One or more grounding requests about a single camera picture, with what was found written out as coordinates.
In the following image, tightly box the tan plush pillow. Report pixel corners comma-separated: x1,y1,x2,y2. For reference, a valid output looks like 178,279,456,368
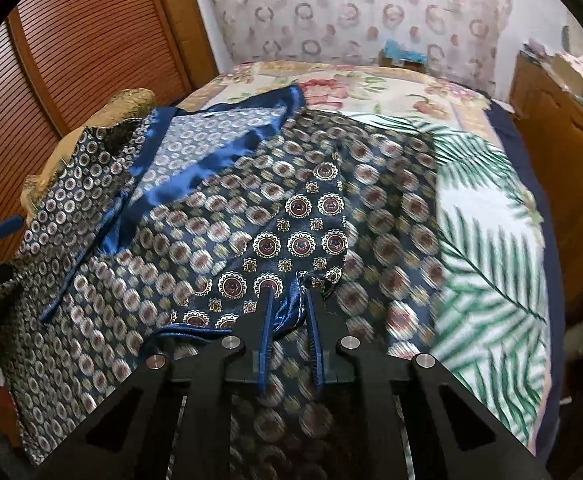
21,89,157,221

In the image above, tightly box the navy bed sheet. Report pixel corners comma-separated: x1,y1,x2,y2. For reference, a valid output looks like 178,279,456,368
474,89,569,480

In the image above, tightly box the wooden cabinet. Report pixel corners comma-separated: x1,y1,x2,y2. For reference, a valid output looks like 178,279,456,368
509,52,583,321

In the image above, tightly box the wooden louvered wardrobe door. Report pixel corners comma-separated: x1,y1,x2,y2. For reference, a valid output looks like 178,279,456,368
0,0,218,281

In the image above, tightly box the teal object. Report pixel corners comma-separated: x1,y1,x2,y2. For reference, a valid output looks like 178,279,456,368
379,39,429,68

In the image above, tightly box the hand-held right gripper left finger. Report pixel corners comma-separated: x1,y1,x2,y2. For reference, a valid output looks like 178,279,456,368
36,282,282,480

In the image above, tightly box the ring print curtain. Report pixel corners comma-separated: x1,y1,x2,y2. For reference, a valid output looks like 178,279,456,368
186,0,515,97

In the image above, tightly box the palm leaf print sheet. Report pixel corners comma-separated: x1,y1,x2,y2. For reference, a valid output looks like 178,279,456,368
371,115,552,461

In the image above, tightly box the navy medallion print satin garment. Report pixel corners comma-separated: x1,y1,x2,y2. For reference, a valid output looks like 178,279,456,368
0,85,445,480

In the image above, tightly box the floral cream blanket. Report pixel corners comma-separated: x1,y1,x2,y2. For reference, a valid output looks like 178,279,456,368
176,60,547,241

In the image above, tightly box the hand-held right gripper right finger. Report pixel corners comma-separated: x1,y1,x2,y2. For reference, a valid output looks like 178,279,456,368
304,287,552,480

